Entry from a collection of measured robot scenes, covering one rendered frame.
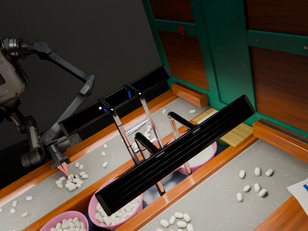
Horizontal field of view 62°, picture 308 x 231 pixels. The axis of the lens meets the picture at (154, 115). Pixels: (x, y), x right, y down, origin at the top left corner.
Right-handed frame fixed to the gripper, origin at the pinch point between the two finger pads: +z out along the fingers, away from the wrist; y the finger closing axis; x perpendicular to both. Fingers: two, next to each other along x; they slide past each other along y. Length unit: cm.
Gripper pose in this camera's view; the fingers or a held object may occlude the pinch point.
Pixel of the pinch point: (68, 175)
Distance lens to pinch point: 156.3
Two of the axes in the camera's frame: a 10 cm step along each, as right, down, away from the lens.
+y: 8.2, -5.0, 2.8
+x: -0.9, 3.7, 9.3
